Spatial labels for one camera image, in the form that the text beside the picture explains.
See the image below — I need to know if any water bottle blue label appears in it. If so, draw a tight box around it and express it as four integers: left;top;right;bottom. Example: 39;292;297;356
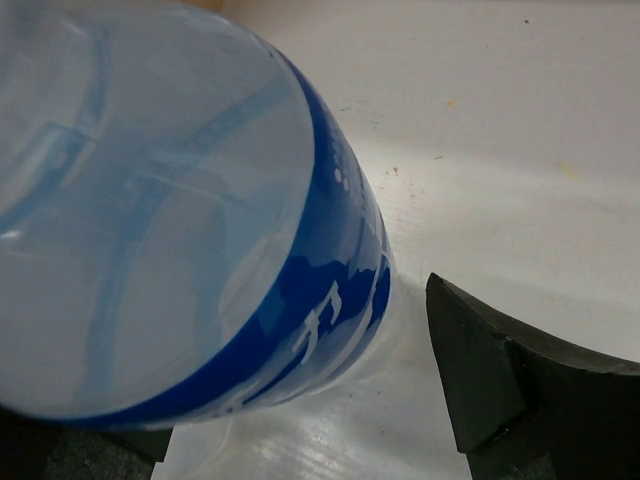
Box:
1;1;394;431

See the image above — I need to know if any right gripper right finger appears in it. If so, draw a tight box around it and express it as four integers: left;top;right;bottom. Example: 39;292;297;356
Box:
426;274;639;479

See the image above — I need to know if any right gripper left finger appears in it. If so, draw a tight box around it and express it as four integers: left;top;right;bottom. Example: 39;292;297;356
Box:
1;409;172;479

